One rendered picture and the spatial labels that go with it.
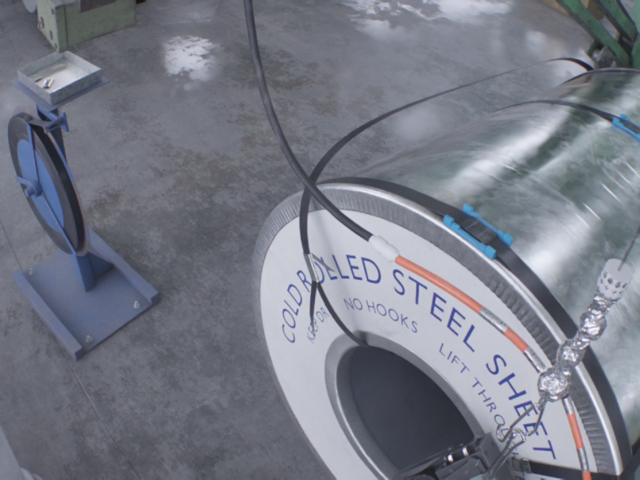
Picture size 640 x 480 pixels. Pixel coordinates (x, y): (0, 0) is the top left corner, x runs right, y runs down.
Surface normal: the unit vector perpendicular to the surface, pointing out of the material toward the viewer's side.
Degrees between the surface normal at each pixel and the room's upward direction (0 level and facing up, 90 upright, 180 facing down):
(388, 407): 40
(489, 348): 90
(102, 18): 92
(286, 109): 0
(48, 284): 0
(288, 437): 0
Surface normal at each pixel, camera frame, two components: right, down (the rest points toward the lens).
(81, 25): 0.62, 0.59
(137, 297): 0.07, -0.72
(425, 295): -0.77, 0.40
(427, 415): 0.26, -0.50
